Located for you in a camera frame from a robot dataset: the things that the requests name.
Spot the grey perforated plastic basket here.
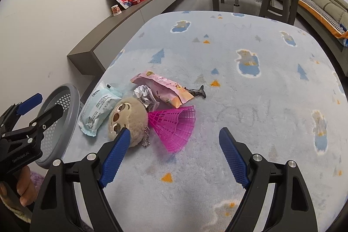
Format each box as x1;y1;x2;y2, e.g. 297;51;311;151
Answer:
35;83;81;169

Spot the orange houndstooth sofa blanket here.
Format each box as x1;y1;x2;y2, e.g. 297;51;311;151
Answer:
298;0;348;39

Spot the pink snack packet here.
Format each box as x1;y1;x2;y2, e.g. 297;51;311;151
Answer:
130;70;194;109

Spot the person's left hand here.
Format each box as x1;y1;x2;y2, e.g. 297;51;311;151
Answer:
0;166;38;207

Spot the pink plastic shuttlecock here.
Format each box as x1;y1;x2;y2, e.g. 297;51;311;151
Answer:
146;105;197;154

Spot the crumpled silver foil wrapper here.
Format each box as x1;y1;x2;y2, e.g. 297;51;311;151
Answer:
133;85;160;111

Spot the beige plush toy keychain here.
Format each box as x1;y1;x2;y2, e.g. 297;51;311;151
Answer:
108;97;152;149

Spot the small black shark toy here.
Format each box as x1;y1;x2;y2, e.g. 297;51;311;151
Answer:
187;85;207;99

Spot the grey stool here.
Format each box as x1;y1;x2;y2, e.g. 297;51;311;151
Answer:
258;0;296;25

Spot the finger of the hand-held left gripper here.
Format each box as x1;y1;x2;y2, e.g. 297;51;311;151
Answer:
0;93;43;137
1;103;64;141

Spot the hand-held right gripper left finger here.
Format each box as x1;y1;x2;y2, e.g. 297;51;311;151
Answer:
29;127;131;232

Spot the light blue wet wipe packet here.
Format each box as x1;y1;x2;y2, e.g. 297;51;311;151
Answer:
78;81;123;137

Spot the purple fluffy rug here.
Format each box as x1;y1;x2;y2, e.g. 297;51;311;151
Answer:
29;170;44;187

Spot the grey wall sideboard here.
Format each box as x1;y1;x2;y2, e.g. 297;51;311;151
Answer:
67;0;195;77

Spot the light blue printed blanket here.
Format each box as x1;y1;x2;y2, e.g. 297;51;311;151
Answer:
62;11;348;232

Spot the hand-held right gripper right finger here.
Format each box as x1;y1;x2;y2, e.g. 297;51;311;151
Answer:
219;127;317;232

